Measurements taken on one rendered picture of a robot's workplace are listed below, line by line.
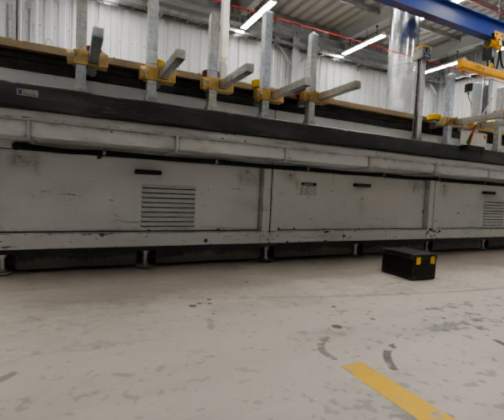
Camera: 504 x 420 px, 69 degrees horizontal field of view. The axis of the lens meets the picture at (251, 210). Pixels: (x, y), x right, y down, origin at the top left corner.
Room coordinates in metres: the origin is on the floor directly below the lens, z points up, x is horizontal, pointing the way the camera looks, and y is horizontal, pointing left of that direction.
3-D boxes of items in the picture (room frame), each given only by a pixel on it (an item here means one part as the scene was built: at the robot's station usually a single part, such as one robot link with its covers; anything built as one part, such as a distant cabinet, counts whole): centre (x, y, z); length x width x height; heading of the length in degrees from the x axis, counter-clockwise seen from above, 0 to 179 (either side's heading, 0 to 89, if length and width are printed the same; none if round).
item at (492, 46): (6.62, -4.11, 2.95); 0.34 x 0.26 x 0.49; 116
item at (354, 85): (1.75, -0.32, 0.83); 0.43 x 0.03 x 0.04; 26
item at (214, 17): (1.57, 0.19, 0.87); 0.04 x 0.04 x 0.48; 26
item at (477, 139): (2.31, -1.36, 0.75); 0.26 x 0.01 x 0.10; 116
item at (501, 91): (2.46, -1.60, 0.89); 0.04 x 0.04 x 0.48; 26
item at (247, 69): (1.53, 0.12, 0.81); 0.43 x 0.03 x 0.04; 26
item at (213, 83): (1.58, 0.17, 0.81); 0.14 x 0.06 x 0.05; 116
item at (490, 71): (6.62, -4.11, 2.65); 1.71 x 0.09 x 0.32; 116
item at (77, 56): (1.36, 0.62, 0.82); 0.14 x 0.06 x 0.05; 116
